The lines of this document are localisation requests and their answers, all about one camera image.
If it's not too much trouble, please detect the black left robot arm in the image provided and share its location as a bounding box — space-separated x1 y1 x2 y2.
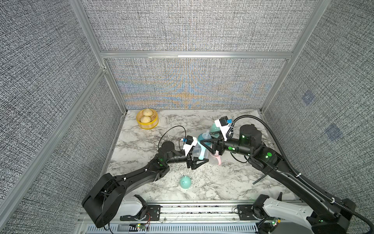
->
82 141 209 228

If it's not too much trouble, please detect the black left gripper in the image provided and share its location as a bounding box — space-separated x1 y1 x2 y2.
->
165 145 207 171

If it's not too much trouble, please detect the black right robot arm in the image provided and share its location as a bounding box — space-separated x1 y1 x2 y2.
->
200 124 356 234

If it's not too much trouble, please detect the teal nipple collar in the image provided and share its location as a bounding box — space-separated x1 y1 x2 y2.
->
198 131 212 143

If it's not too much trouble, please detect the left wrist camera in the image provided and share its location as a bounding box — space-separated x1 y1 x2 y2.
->
182 136 198 157

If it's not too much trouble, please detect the steamed bun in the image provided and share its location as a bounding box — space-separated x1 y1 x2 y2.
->
142 108 153 117
140 116 152 123

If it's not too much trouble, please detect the upper steamed bun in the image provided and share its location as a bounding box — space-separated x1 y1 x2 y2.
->
142 108 153 117

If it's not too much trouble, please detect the lower steamed bun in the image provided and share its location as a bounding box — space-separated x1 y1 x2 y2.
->
140 116 152 123

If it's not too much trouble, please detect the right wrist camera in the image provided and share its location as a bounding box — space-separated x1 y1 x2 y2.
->
214 116 233 141

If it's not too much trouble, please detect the mint handle ring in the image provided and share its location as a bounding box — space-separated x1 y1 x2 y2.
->
197 137 211 161

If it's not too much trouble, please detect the aluminium front rail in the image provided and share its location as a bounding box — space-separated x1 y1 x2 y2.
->
74 200 311 234

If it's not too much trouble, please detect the clear bottle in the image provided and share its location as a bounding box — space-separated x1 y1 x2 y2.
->
209 155 222 165
192 144 209 160

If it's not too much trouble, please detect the mint cap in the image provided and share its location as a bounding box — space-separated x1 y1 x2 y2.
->
179 175 192 190
210 123 221 135

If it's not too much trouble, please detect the left camera black cable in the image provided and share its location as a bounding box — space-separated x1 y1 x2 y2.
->
157 125 188 151

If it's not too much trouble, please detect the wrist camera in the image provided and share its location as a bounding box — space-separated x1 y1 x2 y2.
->
214 116 233 141
182 136 198 157

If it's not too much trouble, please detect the yellow bamboo steamer basket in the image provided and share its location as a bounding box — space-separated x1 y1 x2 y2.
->
136 108 159 130

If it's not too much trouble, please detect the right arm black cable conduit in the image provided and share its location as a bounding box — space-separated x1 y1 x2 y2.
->
227 114 374 232

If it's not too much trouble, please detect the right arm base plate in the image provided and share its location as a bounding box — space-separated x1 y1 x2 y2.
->
234 204 280 227

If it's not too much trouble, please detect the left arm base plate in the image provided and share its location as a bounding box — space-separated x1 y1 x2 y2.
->
120 205 161 222

